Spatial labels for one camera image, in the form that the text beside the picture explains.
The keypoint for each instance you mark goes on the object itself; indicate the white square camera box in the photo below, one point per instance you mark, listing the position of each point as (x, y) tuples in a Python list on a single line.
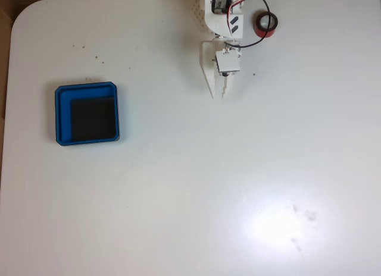
[(227, 61)]

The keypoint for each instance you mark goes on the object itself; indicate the red mounting tape roll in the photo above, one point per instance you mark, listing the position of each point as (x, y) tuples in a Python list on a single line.
[(262, 34)]

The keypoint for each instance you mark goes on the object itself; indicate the blue square box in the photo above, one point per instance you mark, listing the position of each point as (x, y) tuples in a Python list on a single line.
[(63, 118)]

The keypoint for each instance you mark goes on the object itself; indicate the black square liner pad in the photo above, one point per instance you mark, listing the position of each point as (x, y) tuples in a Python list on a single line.
[(93, 118)]

